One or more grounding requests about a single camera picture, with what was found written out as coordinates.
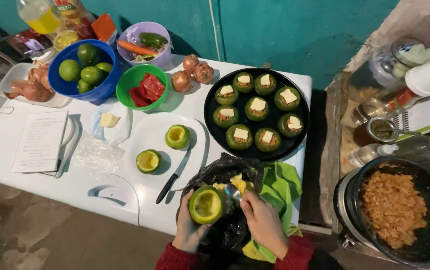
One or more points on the white foam tray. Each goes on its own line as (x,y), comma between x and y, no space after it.
(10,80)

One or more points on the white plate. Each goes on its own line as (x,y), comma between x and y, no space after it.
(155,131)

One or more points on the blue plastic bowl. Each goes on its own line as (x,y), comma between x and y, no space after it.
(102,93)

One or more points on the clear bag of groceries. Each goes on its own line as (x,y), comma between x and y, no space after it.
(76,17)

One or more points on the black round tray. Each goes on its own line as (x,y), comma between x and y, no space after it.
(245,150)

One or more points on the red pepper pieces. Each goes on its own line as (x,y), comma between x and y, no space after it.
(149,89)

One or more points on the yellow cheese block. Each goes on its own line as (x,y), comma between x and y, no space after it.
(108,120)

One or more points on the clear white-capped bottle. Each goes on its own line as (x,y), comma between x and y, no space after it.
(410,148)

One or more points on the green plastic bowl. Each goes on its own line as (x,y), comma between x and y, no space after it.
(128,80)

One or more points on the dark tablet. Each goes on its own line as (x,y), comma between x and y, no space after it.
(25,45)

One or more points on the clear plastic cheese bag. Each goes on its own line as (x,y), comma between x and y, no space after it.
(117,135)

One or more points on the person's left hand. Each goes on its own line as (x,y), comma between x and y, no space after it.
(185,232)

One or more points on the small herb jar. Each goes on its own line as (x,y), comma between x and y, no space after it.
(382,129)

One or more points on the group of cheese-topped stuffed squashes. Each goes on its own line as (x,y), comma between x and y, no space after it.
(257,108)

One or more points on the black plastic bag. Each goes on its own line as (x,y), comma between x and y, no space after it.
(226,168)

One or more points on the crumpled clear plastic wrap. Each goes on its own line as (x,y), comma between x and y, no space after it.
(96,155)

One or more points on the white plastic cutting board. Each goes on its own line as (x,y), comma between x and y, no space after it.
(70,131)

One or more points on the yellow oil bottle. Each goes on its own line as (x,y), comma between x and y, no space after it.
(40,15)

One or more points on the orange rice filling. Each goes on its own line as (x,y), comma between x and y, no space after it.
(393,210)

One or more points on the purple plastic bowl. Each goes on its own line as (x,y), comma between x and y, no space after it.
(162,58)

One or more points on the metal spoon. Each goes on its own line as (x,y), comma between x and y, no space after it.
(233,192)

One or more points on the large glass jar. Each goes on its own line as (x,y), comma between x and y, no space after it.
(386,67)

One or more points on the small metal teaspoon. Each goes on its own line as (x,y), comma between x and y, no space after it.
(406,131)

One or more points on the person's right hand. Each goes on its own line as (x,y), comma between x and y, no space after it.
(265,225)

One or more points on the green cloth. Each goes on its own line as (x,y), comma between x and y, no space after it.
(280,183)

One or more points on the brown onion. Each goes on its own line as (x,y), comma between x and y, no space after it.
(181,81)
(203,73)
(191,63)

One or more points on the orange packet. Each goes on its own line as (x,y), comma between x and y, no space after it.
(104,27)

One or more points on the dark green chili pepper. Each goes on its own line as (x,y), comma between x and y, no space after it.
(153,39)

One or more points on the orange carrot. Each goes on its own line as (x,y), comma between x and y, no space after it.
(136,48)

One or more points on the large hollowed green squash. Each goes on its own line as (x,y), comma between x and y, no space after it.
(206,205)

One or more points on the handwritten paper notebook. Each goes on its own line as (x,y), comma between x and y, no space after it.
(40,142)

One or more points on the yellow lidded container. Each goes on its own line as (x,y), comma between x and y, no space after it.
(66,39)

